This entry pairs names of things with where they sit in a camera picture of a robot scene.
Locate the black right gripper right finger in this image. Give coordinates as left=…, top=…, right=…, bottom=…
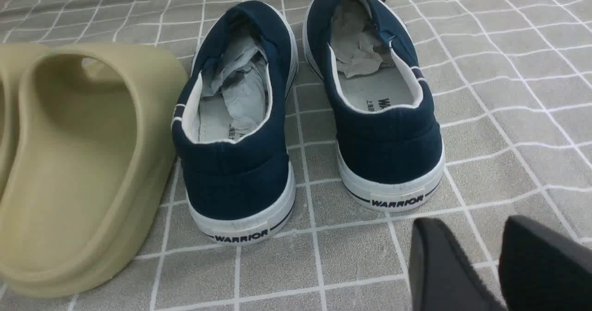
left=499, top=215, right=592, bottom=311

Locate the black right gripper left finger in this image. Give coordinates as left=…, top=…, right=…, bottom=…
left=409, top=218, right=506, bottom=311

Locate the olive foam slipper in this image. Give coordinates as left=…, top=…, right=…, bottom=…
left=0, top=43, right=48, bottom=196
left=1, top=43, right=188, bottom=298

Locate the navy slip-on shoe right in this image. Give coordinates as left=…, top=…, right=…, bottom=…
left=302, top=0, right=445, bottom=212

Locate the navy slip-on shoe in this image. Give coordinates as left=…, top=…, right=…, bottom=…
left=171, top=0, right=298, bottom=246
left=302, top=0, right=445, bottom=212

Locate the navy slip-on shoe left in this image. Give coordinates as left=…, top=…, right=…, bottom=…
left=171, top=0, right=298, bottom=246

